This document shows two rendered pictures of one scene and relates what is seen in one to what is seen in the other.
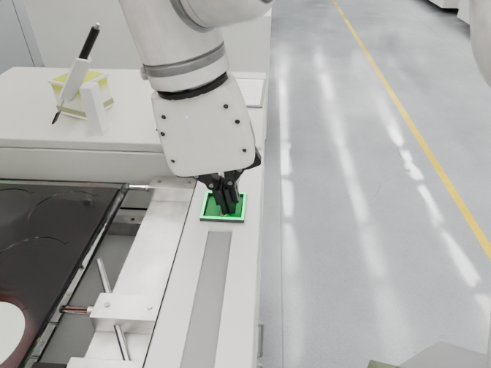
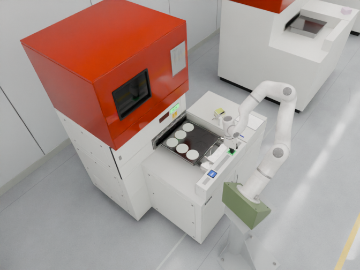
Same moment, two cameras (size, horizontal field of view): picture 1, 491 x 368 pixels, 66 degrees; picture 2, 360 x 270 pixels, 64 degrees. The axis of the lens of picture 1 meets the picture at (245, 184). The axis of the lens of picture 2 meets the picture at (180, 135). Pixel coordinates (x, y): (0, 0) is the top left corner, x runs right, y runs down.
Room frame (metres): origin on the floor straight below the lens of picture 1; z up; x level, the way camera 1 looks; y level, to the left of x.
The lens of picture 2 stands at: (-0.93, -0.53, 2.73)
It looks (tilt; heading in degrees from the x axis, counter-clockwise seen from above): 48 degrees down; 39
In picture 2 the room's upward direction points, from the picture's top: 5 degrees counter-clockwise
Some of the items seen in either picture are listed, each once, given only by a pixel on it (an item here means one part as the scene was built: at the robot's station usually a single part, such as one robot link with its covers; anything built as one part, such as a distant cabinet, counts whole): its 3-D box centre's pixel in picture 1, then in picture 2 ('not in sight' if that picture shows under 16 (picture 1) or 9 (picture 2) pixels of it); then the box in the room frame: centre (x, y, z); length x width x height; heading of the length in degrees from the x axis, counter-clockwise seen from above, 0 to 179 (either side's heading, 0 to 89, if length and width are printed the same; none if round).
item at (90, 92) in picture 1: (81, 95); (218, 118); (0.58, 0.27, 1.03); 0.06 x 0.04 x 0.13; 86
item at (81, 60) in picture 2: not in sight; (114, 68); (0.18, 0.94, 1.52); 0.81 x 0.75 x 0.59; 176
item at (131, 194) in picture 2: not in sight; (136, 157); (0.19, 0.97, 0.41); 0.82 x 0.71 x 0.82; 176
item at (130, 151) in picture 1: (119, 129); (225, 119); (0.72, 0.27, 0.89); 0.62 x 0.35 x 0.14; 86
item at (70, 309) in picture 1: (80, 310); not in sight; (0.27, 0.20, 0.89); 0.05 x 0.01 x 0.01; 86
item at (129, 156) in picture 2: not in sight; (154, 132); (0.16, 0.63, 1.02); 0.82 x 0.03 x 0.40; 176
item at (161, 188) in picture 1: (174, 188); not in sight; (0.51, 0.12, 0.89); 0.08 x 0.03 x 0.03; 86
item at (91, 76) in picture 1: (82, 93); (219, 113); (0.66, 0.30, 1.00); 0.07 x 0.07 x 0.07; 65
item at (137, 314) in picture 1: (130, 312); (211, 160); (0.26, 0.14, 0.89); 0.08 x 0.03 x 0.03; 86
